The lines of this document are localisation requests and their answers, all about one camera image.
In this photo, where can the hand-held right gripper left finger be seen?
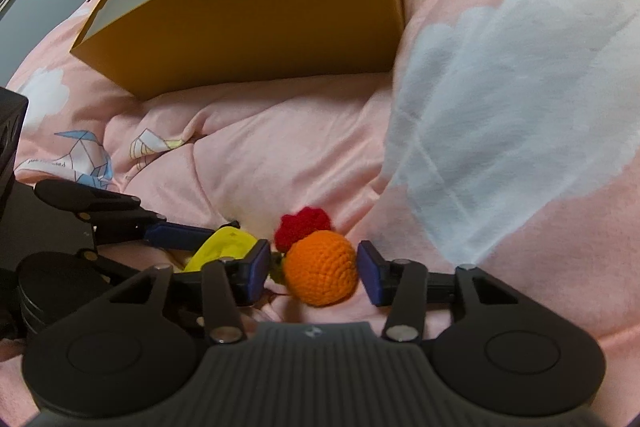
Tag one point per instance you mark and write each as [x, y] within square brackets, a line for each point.
[260, 269]

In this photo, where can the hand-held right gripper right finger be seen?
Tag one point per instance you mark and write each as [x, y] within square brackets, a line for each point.
[370, 272]

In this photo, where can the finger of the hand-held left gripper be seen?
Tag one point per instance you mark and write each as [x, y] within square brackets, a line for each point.
[115, 264]
[175, 234]

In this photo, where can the yellow soft toy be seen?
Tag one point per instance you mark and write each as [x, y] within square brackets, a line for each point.
[225, 247]

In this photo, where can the orange crochet ball red flower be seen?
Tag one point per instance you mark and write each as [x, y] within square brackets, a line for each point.
[320, 269]

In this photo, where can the orange cardboard box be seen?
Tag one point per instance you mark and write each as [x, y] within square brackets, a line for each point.
[250, 22]

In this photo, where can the pink printed blanket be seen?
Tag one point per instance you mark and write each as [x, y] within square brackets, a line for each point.
[500, 107]

